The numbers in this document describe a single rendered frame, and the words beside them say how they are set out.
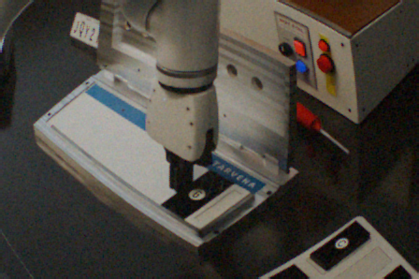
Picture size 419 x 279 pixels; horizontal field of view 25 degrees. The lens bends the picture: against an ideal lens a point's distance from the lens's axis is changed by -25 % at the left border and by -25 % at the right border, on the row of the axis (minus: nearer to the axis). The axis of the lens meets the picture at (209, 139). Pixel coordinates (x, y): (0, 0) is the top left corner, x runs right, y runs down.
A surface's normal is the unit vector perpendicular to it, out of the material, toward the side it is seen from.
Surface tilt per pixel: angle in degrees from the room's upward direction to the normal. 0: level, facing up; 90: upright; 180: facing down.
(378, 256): 0
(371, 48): 90
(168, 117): 78
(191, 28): 82
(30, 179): 0
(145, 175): 0
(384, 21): 90
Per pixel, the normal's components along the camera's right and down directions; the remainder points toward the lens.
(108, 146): -0.11, -0.76
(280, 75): -0.72, 0.38
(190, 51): 0.07, 0.53
